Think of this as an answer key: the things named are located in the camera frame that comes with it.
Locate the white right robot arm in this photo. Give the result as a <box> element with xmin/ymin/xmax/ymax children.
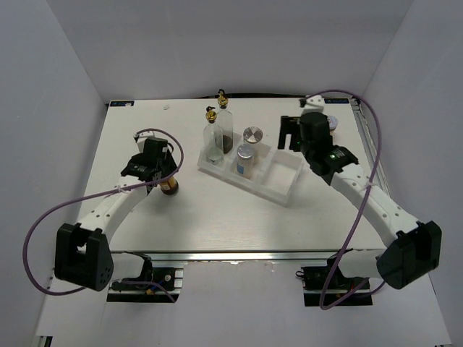
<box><xmin>278</xmin><ymin>111</ymin><xmax>442</xmax><ymax>289</ymax></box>

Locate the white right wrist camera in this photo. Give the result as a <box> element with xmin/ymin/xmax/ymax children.
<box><xmin>299</xmin><ymin>95</ymin><xmax>325</xmax><ymax>114</ymax></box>

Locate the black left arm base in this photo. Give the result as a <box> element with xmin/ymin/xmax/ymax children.
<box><xmin>106</xmin><ymin>252</ymin><xmax>184</xmax><ymax>304</ymax></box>

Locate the white jar silver lid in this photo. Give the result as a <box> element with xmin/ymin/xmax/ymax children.
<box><xmin>243</xmin><ymin>126</ymin><xmax>263</xmax><ymax>160</ymax></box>

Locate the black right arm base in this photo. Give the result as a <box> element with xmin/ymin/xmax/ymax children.
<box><xmin>295</xmin><ymin>267</ymin><xmax>373</xmax><ymax>307</ymax></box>

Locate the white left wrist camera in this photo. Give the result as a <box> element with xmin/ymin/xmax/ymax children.
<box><xmin>133</xmin><ymin>131</ymin><xmax>155</xmax><ymax>153</ymax></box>

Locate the white three-compartment organizer tray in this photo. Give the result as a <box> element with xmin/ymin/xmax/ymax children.
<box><xmin>197</xmin><ymin>132</ymin><xmax>303</xmax><ymax>206</ymax></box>

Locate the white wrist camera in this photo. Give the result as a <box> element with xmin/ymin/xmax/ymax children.
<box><xmin>299</xmin><ymin>95</ymin><xmax>325</xmax><ymax>114</ymax></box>
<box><xmin>133</xmin><ymin>131</ymin><xmax>155</xmax><ymax>153</ymax></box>

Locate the red-lid brown sauce jar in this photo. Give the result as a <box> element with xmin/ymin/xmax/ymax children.
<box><xmin>159</xmin><ymin>176</ymin><xmax>179</xmax><ymax>195</ymax></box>

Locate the small jar white lid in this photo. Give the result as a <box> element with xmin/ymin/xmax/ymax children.
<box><xmin>327</xmin><ymin>116</ymin><xmax>339</xmax><ymax>135</ymax></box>

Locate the blue-label jar silver lid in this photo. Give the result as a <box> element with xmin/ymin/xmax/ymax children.
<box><xmin>236</xmin><ymin>144</ymin><xmax>256</xmax><ymax>179</ymax></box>

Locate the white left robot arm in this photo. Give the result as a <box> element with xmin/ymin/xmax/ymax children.
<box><xmin>54</xmin><ymin>137</ymin><xmax>177</xmax><ymax>291</ymax></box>

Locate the clear glass bottle gold cap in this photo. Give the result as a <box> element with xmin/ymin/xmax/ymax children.
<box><xmin>203</xmin><ymin>106</ymin><xmax>224</xmax><ymax>166</ymax></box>

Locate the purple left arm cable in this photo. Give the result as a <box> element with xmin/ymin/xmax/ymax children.
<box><xmin>22</xmin><ymin>128</ymin><xmax>185</xmax><ymax>303</ymax></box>

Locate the glass bottle dark sauce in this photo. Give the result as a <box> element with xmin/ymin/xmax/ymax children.
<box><xmin>217</xmin><ymin>89</ymin><xmax>234</xmax><ymax>154</ymax></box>

